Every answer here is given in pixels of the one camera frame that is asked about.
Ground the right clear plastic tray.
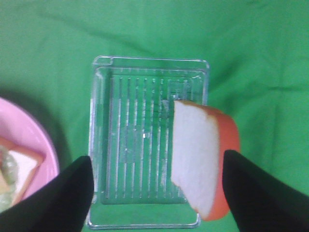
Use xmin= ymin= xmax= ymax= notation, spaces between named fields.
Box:
xmin=86 ymin=56 xmax=209 ymax=231

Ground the green lettuce leaf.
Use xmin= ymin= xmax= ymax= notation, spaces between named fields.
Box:
xmin=0 ymin=145 xmax=18 ymax=213

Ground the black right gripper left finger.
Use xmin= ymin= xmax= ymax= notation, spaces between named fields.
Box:
xmin=0 ymin=156 xmax=94 ymax=232

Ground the pink round plate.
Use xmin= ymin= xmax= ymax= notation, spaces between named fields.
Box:
xmin=0 ymin=98 xmax=59 ymax=201

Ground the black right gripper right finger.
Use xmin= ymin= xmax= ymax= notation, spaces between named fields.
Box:
xmin=223 ymin=150 xmax=309 ymax=232

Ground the bread slice from tray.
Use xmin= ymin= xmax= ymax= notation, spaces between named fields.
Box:
xmin=0 ymin=137 xmax=44 ymax=206

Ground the yellow cheese slice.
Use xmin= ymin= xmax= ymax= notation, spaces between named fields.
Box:
xmin=0 ymin=173 xmax=10 ymax=194

